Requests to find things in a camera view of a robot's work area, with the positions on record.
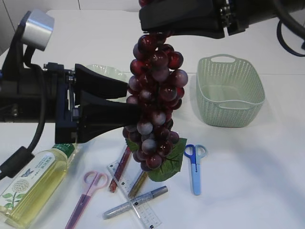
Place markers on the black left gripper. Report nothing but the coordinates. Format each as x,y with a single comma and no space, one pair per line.
95,93

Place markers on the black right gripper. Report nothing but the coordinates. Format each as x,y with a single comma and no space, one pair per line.
207,18

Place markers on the purple artificial grape bunch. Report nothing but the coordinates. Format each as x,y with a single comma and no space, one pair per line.
157,87

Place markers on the yellow tea drink bottle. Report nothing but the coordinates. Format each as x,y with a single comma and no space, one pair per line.
23,199

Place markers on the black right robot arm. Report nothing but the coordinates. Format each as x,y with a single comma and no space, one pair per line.
262,10

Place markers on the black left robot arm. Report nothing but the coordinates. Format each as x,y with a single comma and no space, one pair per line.
23,99

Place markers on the green scalloped plastic plate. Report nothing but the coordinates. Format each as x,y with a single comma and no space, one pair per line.
108,71

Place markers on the green woven plastic basket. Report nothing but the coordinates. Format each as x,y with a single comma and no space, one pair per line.
229,91

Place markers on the red glitter pen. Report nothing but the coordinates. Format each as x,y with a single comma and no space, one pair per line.
119,171

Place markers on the gold glitter pen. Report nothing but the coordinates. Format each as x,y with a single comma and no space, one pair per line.
138,184

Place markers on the silver glitter pen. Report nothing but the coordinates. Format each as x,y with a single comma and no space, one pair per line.
133,203

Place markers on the clear plastic ruler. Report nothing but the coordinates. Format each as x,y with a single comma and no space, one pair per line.
144,213

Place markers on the pink scissors with cover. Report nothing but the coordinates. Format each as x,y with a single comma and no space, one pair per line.
93,181

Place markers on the blue scissors with cover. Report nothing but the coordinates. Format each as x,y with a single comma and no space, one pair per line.
195,153

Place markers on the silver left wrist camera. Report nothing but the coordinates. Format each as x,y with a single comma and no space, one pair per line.
38,29

